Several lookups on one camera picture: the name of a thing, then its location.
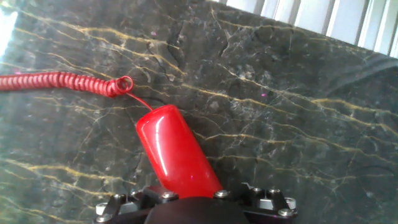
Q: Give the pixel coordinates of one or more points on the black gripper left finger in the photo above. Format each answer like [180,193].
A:
[124,203]

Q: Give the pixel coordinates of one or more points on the black marble pattern mat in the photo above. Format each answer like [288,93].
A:
[280,124]

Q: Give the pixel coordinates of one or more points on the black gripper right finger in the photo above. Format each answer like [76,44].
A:
[267,202]

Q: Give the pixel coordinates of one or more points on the red telephone handset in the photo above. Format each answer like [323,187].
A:
[177,155]

